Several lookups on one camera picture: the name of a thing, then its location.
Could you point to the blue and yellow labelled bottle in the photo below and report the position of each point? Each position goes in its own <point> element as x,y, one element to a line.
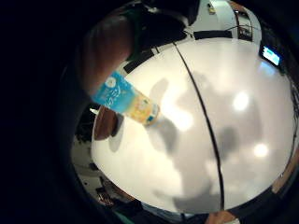
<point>127,99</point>

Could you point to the black chair back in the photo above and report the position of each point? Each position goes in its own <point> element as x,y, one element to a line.
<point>138,60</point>
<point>213,34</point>

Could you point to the the person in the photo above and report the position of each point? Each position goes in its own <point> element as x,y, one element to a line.
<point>165,21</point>

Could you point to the brown wooden chair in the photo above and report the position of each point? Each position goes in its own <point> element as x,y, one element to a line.
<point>221,217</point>
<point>105,123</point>

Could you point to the lit computer screen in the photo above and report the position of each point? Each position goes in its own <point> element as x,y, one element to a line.
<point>271,56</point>

